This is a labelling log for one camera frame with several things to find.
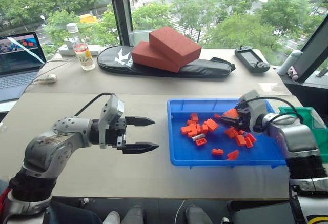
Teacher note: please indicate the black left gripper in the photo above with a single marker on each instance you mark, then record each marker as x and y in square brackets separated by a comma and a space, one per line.
[116, 131]

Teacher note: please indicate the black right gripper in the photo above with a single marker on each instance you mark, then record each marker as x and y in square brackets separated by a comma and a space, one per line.
[245, 120]

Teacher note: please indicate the orange plastic block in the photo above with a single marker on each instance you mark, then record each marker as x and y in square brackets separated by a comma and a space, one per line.
[233, 155]
[201, 142]
[192, 133]
[240, 140]
[217, 115]
[231, 132]
[194, 117]
[185, 130]
[217, 152]
[211, 125]
[232, 113]
[191, 122]
[250, 140]
[202, 129]

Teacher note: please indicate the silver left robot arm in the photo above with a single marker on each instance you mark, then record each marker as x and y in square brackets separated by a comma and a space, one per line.
[46, 147]

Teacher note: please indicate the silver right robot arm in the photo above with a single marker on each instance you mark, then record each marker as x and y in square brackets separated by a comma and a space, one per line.
[297, 134]

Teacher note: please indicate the blue plastic bin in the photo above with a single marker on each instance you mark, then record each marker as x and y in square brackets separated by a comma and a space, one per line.
[184, 152]

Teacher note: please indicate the green plastic bin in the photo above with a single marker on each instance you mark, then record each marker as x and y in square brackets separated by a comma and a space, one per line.
[311, 117]

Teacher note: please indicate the silver cylindrical battery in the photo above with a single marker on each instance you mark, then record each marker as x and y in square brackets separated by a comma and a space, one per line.
[197, 137]

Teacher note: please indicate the black padded bag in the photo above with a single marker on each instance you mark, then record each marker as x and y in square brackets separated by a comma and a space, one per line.
[205, 69]

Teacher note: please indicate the black handheld game console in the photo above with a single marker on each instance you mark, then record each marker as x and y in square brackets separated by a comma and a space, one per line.
[252, 58]

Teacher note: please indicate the small pink object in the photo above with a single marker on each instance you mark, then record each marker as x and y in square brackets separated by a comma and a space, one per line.
[292, 73]

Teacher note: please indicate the white thermos bottle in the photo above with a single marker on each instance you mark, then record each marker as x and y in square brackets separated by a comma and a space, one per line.
[289, 62]

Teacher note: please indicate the red foam brick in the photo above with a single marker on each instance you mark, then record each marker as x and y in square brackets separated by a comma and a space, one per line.
[176, 45]
[153, 58]

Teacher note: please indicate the grey rounded shoe shape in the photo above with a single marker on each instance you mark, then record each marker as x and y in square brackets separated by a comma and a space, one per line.
[133, 215]
[194, 215]

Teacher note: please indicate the white shoe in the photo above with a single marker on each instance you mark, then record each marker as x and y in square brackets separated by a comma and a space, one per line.
[112, 218]

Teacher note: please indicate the glass jar with yellow label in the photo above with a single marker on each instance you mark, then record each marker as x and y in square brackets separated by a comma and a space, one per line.
[84, 56]

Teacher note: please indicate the white power strip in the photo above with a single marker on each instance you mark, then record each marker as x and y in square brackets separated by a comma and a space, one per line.
[64, 51]

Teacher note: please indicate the clear bottle with white cap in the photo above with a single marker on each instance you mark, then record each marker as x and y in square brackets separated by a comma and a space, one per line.
[72, 34]

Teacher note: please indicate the black window pillar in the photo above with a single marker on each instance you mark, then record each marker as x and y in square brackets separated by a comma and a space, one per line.
[120, 11]

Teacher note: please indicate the open grey laptop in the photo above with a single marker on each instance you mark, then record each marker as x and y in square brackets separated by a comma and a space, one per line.
[18, 62]

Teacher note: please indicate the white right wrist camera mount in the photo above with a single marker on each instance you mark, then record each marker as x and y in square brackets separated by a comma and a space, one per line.
[255, 106]

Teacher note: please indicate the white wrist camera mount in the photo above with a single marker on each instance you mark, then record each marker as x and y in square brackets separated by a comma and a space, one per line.
[110, 111]
[255, 106]

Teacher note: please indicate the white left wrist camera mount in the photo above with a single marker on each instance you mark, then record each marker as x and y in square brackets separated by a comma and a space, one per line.
[110, 111]

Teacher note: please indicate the black slanted window frame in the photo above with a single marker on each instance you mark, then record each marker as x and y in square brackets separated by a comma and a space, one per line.
[314, 52]

